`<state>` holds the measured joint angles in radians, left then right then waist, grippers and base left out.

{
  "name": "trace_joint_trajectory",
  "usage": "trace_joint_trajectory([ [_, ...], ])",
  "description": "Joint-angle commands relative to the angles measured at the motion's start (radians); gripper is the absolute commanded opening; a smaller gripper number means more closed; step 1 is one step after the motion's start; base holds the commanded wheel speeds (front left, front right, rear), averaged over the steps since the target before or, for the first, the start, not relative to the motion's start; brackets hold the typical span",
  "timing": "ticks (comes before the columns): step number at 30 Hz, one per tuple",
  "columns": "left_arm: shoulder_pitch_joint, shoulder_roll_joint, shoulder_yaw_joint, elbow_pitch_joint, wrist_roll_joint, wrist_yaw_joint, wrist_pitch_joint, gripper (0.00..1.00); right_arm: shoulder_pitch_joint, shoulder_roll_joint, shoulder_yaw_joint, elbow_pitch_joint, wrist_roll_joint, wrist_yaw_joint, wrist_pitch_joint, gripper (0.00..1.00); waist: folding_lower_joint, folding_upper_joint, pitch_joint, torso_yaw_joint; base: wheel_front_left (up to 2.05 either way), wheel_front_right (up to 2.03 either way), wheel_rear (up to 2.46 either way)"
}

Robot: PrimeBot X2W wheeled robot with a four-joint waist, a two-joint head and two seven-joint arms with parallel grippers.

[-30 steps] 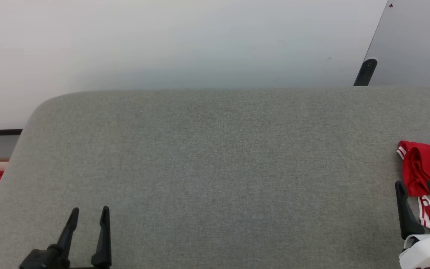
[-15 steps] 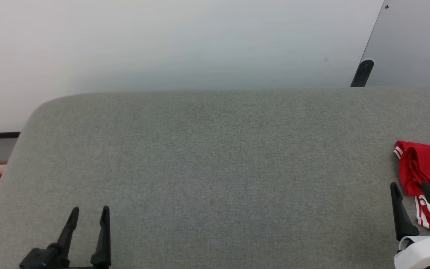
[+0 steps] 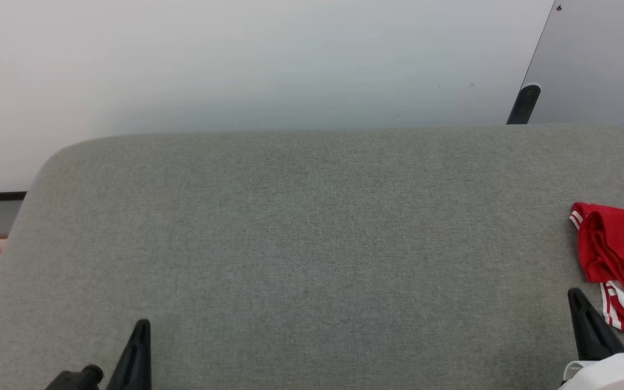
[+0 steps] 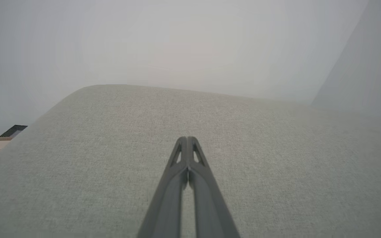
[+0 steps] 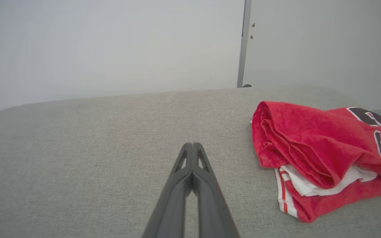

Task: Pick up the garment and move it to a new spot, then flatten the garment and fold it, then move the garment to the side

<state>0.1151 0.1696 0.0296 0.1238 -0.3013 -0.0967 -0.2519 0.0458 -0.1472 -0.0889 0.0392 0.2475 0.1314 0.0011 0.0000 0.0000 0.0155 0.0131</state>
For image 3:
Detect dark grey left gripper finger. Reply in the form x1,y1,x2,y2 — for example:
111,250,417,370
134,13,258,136
105,318,153,390

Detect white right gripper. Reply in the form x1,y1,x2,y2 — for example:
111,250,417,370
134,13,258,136
558,287,624,390

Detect grey partition panel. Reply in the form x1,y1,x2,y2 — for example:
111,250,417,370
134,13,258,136
526,0,624,125

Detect dark partition foot bracket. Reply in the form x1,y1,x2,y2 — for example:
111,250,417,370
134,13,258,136
506,84,542,125

